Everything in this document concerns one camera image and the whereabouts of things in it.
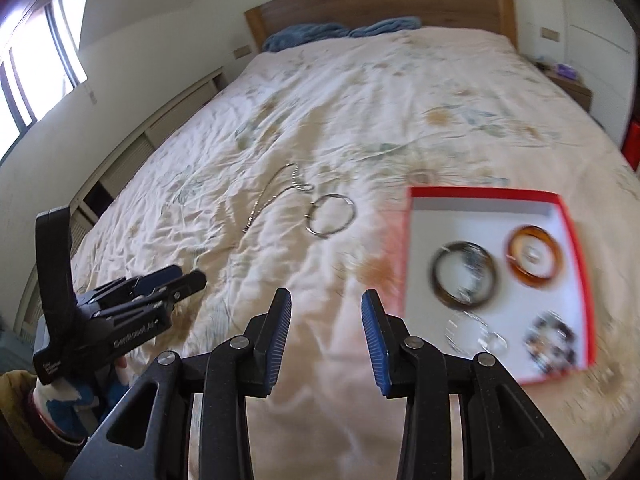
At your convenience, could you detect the dark olive bangle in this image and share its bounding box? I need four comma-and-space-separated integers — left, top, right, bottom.
428, 240, 499, 310

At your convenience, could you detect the thin silver bangle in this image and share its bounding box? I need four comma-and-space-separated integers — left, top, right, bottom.
305, 193, 358, 240

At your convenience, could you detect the red shallow box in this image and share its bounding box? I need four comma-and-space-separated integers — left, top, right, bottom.
381, 186, 597, 385

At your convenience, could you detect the silver chain necklace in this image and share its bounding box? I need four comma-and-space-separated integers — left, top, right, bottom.
242, 161, 317, 234

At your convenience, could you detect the beaded dark bracelet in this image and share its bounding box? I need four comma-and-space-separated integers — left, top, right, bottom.
523, 311, 580, 375

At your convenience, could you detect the amber bangle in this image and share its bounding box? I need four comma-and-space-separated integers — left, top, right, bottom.
506, 226, 563, 288

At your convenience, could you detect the gloved left hand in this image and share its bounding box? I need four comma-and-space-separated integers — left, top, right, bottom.
29, 356, 129, 446

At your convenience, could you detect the white radiator cover cabinet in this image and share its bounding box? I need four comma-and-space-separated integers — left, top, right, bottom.
1, 99, 217, 335

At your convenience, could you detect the floral cream bed duvet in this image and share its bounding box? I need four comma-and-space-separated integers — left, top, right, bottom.
73, 28, 639, 479

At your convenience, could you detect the window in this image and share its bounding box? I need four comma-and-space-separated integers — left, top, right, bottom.
1, 0, 87, 157

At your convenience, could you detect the blue pillow left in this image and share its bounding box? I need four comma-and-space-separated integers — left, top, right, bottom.
262, 23, 349, 53

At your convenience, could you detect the blue pillow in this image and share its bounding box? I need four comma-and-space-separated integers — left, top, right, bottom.
348, 16, 422, 38
262, 23, 349, 53

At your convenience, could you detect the red bag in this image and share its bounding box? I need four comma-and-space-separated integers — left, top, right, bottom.
622, 119, 640, 171

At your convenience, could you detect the blue pillow right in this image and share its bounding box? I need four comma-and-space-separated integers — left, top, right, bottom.
348, 16, 422, 38

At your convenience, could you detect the wooden nightstand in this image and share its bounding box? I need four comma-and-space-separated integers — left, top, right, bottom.
544, 68, 592, 113

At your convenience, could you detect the purple tissue box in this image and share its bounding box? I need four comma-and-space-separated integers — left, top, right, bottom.
554, 63, 579, 80

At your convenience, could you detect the wooden headboard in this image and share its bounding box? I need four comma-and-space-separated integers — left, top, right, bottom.
245, 0, 518, 50

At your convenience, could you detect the white wardrobe cabinet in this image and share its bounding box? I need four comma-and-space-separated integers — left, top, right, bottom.
563, 0, 637, 146

